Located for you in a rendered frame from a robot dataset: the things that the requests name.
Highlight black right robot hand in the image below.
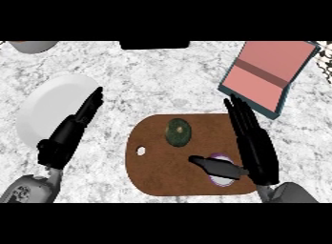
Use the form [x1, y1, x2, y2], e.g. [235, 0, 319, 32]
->
[187, 92, 282, 187]

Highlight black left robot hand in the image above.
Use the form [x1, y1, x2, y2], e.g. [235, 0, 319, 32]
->
[35, 86, 106, 171]

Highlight brown wooden cutting board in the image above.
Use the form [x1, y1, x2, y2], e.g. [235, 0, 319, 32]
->
[124, 112, 258, 197]

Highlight white plate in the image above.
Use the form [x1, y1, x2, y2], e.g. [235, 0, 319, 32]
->
[14, 74, 102, 150]

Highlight grey bowl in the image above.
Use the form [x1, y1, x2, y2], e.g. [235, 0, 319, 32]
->
[7, 41, 60, 54]

